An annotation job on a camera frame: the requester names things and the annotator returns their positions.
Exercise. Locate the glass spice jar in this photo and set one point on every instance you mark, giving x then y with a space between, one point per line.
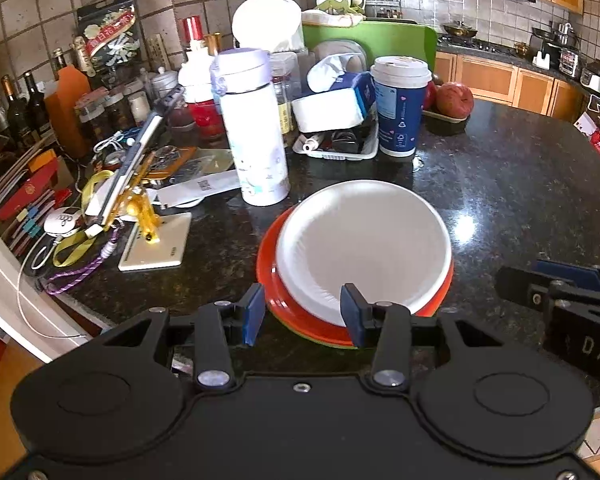
92 120
120 110

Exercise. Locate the blue white tissue pack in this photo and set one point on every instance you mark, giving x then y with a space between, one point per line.
330 105

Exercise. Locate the green cutting board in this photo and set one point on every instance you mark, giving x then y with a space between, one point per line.
395 40

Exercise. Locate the clear jar yellow label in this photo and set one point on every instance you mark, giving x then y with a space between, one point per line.
284 110

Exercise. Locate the red apple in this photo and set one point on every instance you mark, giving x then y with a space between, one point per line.
455 99
430 96

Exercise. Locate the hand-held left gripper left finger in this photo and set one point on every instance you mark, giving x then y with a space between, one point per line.
254 316

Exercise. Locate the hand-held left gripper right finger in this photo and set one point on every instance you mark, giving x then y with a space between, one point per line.
352 316

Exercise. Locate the wok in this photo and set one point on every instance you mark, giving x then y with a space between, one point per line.
460 30

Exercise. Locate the red can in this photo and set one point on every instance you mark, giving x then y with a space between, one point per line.
192 29

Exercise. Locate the black printed snack bag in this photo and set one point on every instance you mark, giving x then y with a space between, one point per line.
107 35

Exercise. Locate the white lidded jar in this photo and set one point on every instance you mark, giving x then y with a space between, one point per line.
165 85

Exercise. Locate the wooden base cabinets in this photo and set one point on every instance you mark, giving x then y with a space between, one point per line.
485 80

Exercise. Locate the white thermos bottle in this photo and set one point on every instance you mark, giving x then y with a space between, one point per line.
255 150

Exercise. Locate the white paper receipt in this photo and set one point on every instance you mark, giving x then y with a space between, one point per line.
200 187

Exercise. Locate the orange plate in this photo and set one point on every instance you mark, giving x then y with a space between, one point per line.
270 280

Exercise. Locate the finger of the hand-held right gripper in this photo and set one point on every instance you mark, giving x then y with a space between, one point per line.
520 286
565 270

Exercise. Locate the white ribbed bowl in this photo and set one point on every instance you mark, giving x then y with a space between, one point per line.
365 245

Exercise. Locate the white plastic bag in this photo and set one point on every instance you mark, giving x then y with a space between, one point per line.
267 22

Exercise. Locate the gold phone stand white base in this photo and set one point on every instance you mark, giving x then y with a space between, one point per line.
155 250

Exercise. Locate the white plastic tray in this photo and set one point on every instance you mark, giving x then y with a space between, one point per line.
340 156

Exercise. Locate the steel pot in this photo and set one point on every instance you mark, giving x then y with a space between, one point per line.
565 34

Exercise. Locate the smartphone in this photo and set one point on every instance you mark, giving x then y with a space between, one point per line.
140 155

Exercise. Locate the blue paper cup white lid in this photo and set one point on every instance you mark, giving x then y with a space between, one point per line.
397 115

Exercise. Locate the dark wine bottle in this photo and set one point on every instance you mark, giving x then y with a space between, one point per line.
15 115
36 107

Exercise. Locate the white toaster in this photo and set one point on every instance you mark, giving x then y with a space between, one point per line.
596 83

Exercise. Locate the white and red container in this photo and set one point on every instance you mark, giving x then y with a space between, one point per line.
200 85

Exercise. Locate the white round device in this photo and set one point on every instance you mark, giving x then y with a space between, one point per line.
62 220

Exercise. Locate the red flat box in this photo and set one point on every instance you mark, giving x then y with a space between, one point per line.
27 192

